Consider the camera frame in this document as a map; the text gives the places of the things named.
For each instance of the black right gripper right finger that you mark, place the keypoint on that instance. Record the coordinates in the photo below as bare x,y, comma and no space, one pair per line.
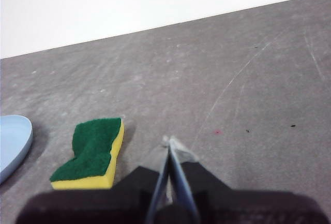
245,206

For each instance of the green and yellow sponge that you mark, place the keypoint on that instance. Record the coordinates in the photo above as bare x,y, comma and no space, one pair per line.
90,151

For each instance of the light blue round plate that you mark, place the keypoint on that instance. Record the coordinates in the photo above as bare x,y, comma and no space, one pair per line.
13,143

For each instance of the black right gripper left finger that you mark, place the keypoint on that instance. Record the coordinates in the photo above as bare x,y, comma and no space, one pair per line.
103,203

